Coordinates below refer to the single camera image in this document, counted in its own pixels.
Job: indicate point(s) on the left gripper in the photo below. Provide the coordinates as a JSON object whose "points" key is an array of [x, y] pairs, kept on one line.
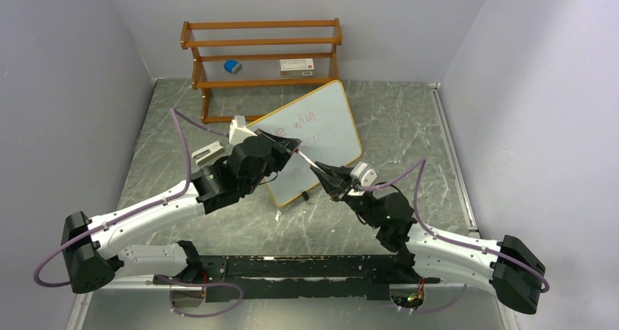
{"points": [[282, 147]]}

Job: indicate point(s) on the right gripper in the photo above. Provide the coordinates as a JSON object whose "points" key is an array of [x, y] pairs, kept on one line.
{"points": [[333, 185]]}

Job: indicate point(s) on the white red-ended marker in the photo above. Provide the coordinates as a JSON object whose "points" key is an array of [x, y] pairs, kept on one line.
{"points": [[306, 158]]}

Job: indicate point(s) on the yellow framed whiteboard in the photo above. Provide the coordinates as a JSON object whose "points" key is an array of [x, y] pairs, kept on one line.
{"points": [[323, 121]]}

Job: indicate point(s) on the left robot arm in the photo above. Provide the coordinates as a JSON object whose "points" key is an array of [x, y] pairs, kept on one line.
{"points": [[100, 249]]}

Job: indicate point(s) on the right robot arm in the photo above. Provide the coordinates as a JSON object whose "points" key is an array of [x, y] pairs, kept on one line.
{"points": [[505, 268]]}

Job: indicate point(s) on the blue whiteboard eraser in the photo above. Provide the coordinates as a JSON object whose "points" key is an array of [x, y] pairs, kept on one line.
{"points": [[232, 66]]}

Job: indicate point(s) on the grey white stapler-like block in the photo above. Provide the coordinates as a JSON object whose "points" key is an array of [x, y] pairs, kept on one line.
{"points": [[207, 153]]}

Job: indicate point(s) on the white red marker box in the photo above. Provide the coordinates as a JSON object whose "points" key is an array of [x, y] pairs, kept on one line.
{"points": [[297, 67]]}

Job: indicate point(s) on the wooden two-tier rack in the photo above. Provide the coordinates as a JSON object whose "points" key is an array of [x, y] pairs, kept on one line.
{"points": [[258, 46]]}

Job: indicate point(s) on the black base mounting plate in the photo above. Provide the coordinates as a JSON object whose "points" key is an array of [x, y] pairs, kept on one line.
{"points": [[290, 277]]}

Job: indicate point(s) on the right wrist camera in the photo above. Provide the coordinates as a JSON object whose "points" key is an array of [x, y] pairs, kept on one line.
{"points": [[364, 174]]}

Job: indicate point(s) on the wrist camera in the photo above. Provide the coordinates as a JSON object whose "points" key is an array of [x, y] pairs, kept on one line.
{"points": [[364, 174], [238, 130]]}

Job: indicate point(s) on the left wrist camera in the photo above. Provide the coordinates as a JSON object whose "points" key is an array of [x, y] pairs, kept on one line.
{"points": [[238, 130]]}

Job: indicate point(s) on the aluminium rail frame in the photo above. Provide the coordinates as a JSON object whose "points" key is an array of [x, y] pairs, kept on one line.
{"points": [[146, 302]]}

